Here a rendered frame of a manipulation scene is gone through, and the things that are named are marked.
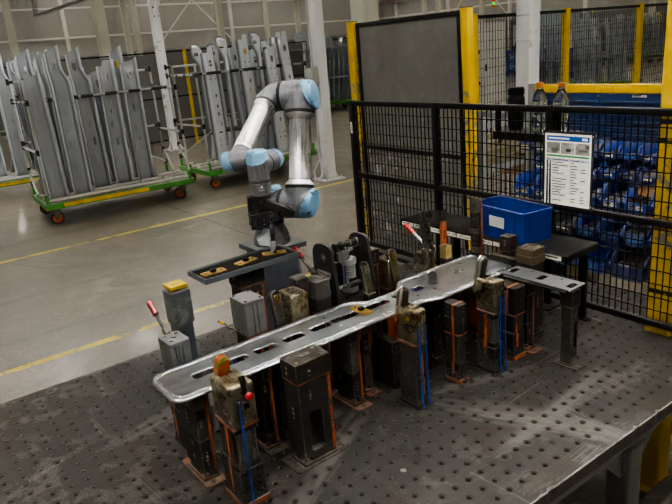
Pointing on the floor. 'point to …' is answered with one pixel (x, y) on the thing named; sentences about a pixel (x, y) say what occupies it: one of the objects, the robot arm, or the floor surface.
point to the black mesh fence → (514, 184)
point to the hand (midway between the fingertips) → (273, 248)
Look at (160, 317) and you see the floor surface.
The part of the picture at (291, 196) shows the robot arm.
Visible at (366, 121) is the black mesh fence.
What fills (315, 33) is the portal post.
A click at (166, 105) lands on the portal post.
